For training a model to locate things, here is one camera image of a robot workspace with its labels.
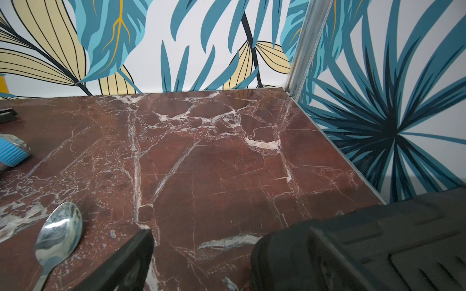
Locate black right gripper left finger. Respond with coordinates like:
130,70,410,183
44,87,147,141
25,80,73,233
74,229,154,291

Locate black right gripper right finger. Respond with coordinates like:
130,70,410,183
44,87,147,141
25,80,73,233
308,227,379,291

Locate spoon with black-white handle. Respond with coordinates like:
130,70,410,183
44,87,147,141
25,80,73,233
33,202,83,291

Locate yellow black pliers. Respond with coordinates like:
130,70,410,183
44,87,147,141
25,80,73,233
0,108,18,124

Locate blue plastic tap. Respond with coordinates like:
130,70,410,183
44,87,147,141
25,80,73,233
0,134,30,172

